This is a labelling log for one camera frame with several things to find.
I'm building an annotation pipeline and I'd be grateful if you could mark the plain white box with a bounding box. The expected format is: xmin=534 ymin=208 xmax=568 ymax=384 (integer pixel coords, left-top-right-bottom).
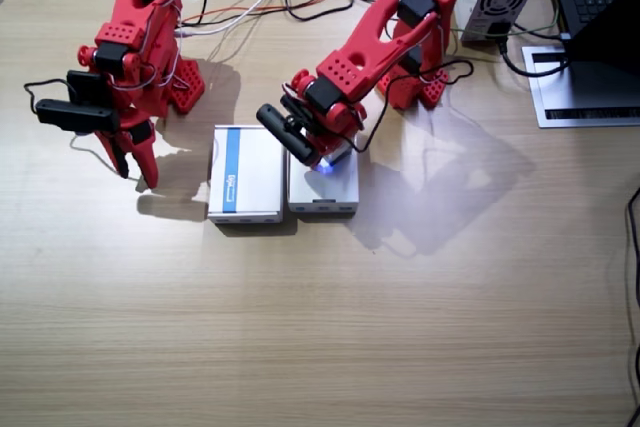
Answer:
xmin=287 ymin=139 xmax=361 ymax=221

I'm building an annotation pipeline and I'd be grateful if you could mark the white box with blue stripe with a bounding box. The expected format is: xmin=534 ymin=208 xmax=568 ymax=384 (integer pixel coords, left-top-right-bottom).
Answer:
xmin=206 ymin=124 xmax=286 ymax=226

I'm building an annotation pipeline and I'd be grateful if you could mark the black gripper webcam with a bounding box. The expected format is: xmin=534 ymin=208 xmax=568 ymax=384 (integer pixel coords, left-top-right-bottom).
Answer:
xmin=255 ymin=102 xmax=318 ymax=166
xmin=35 ymin=70 xmax=122 ymax=134

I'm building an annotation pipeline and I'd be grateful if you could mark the silver monitor stand base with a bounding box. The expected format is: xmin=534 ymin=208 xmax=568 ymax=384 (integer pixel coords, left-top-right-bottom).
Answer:
xmin=521 ymin=44 xmax=640 ymax=129

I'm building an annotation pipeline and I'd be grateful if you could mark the black webcam cable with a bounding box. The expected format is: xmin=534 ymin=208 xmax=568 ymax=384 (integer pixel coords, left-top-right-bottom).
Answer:
xmin=349 ymin=58 xmax=474 ymax=154
xmin=23 ymin=77 xmax=72 ymax=117

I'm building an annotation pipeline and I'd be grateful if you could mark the green cable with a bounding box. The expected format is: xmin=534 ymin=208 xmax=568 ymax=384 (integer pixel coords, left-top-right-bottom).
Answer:
xmin=448 ymin=9 xmax=561 ymax=42

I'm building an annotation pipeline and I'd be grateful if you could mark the black power cable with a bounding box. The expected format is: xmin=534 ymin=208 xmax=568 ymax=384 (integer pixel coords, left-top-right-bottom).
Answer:
xmin=492 ymin=21 xmax=574 ymax=79

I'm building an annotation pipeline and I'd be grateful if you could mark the black cable at table edge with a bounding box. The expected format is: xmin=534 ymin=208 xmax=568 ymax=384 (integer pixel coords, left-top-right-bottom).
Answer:
xmin=623 ymin=186 xmax=640 ymax=427

